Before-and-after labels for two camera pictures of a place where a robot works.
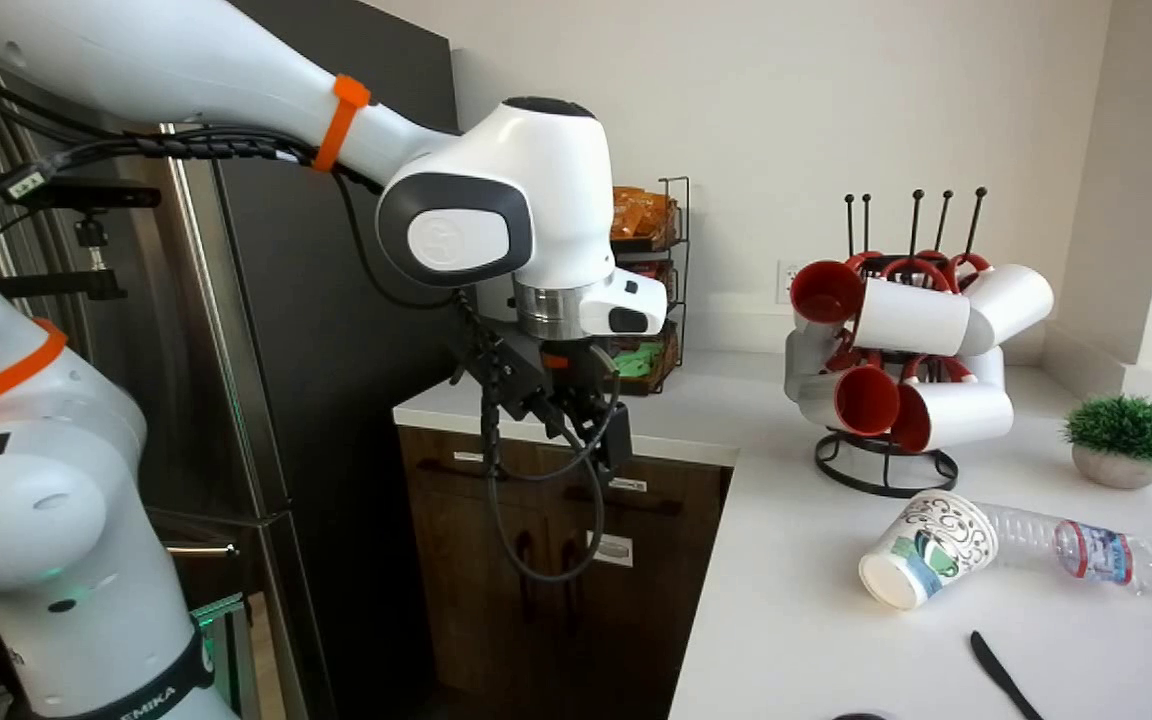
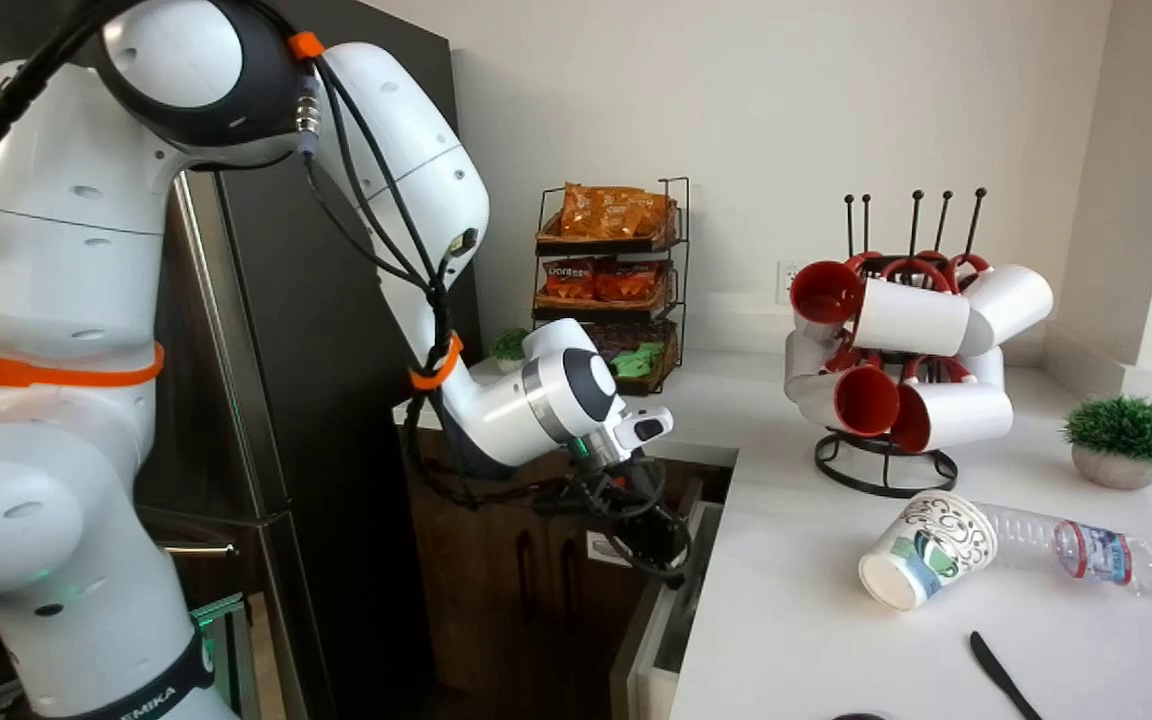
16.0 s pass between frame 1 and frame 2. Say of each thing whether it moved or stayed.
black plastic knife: stayed
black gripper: moved
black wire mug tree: stayed
